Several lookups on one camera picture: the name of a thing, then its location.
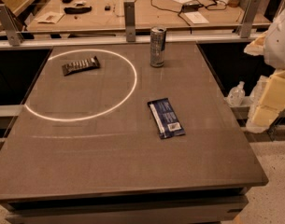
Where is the middle metal bracket post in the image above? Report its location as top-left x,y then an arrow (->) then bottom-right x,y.
123,1 -> 135,42

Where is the white paper sheet right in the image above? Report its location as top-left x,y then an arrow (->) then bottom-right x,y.
185,11 -> 208,24

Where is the dark chocolate bar wrapper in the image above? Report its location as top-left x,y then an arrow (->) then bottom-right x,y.
62,56 -> 100,76

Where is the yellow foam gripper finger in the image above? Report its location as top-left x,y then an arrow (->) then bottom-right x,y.
244,32 -> 266,56
246,70 -> 285,133

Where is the clear plastic bottle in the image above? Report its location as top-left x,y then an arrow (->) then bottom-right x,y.
227,81 -> 245,107

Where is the blue rxbar blueberry wrapper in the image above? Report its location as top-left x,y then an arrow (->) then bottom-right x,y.
148,98 -> 186,139

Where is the black cable on desk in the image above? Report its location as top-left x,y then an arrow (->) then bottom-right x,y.
150,0 -> 228,27

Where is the metal bracket post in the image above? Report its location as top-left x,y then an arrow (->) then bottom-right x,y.
237,0 -> 261,38
0,4 -> 23,47
123,1 -> 135,42

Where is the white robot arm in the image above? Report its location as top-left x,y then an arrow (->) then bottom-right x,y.
244,8 -> 285,133

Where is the white paper card left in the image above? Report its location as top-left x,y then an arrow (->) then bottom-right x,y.
36,11 -> 64,24

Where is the black power adapter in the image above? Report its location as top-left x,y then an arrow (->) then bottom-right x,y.
181,2 -> 201,13

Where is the wooden background desk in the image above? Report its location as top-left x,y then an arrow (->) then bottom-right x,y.
28,0 -> 244,33

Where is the left metal bracket post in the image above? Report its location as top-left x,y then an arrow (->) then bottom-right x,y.
0,4 -> 23,47

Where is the right metal bracket post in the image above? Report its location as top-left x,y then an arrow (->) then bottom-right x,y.
237,0 -> 261,38

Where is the silver blue energy drink can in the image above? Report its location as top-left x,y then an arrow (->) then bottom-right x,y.
150,26 -> 166,67

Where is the black flat tool on desk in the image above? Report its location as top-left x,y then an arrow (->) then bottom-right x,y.
64,7 -> 93,15

